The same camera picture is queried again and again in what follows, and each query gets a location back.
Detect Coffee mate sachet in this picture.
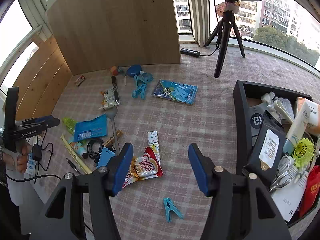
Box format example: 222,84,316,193
123,146,163,188

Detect floral hand cream tube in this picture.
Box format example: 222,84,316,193
67,137,88,159

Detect slim black pen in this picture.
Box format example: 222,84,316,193
66,158,82,175

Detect blue wet wipe packet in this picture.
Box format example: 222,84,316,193
73,114,107,142

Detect blue badge card pack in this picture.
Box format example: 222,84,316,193
152,80,198,105

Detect person left hand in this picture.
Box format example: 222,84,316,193
3,140,32,173

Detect wooden clothespin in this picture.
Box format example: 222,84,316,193
103,129,123,147

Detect patterned small stick pack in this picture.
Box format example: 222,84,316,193
148,131,161,163

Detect metal spoon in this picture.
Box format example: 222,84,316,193
106,106,120,154

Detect orange seasoning sachet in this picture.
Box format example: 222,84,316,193
99,88,120,110

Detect black wet wipes pack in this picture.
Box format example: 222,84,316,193
242,111,286,187

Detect grey pouch with logo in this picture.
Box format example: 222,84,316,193
249,102,267,137

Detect black storage tray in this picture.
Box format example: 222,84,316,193
232,80,320,228

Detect small snack sachet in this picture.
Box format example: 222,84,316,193
74,75,86,86

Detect large black pen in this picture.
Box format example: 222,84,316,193
111,76,120,105

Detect blue clear small bottle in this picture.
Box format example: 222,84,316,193
140,70,153,83

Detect orange red plush toy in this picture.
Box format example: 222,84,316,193
110,66,119,76

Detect white plastic tongs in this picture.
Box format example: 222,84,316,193
273,99,295,124

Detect teal clothespin by toy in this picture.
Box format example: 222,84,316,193
117,68,127,85

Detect blue round tape measure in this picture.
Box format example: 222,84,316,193
126,64,142,77

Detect yellow green shuttlecock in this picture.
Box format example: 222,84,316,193
293,138,314,168

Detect white AQUA sunscreen tube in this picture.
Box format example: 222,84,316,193
283,102,311,155

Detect red packet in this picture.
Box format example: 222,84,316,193
299,165,320,218

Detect orange tissue pack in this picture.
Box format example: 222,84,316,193
295,97,320,136

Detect large wooden board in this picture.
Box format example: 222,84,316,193
47,0,180,75

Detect black tripod stand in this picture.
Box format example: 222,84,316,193
204,0,245,78

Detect black charger with cable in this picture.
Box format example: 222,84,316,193
31,130,54,176

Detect coiled black cable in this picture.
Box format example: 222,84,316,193
86,137,104,160

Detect yellow recorder flute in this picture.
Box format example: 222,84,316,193
60,134,92,174

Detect black inline cable remote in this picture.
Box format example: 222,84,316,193
180,48,201,57

